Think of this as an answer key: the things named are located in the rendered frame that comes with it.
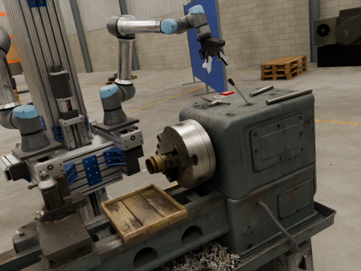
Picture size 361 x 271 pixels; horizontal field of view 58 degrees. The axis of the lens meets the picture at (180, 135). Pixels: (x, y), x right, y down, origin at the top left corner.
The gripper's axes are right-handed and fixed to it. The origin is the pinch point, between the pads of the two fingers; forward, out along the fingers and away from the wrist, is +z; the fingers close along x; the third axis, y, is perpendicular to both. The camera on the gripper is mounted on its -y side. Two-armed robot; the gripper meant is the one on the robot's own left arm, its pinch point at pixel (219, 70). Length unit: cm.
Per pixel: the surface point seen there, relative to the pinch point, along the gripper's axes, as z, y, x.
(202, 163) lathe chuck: 35, -15, 44
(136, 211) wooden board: 47, 10, 72
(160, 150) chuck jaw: 25, 2, 52
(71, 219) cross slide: 35, 13, 98
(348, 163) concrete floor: 150, 56, -195
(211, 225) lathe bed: 67, -8, 46
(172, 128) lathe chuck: 16.3, -3.9, 45.1
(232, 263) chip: 87, -12, 46
